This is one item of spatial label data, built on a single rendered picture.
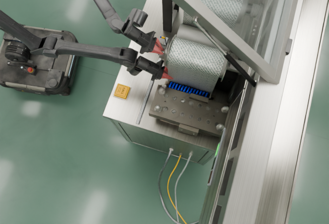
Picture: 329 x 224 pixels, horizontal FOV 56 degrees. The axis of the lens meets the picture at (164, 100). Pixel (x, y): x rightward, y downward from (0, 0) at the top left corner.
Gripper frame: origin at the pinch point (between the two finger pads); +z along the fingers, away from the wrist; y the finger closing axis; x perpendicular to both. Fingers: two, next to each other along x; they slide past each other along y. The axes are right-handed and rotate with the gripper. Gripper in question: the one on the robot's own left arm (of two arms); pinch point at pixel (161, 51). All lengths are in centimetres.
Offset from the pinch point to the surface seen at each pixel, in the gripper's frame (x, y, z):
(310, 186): -10, 22, 176
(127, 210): -97, 80, 76
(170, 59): 7.6, 4.6, 0.8
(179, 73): 2.0, 5.5, 12.3
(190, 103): -3.0, 14.1, 28.0
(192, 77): 5.9, 5.6, 17.2
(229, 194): 56, 55, 0
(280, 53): 61, 11, 1
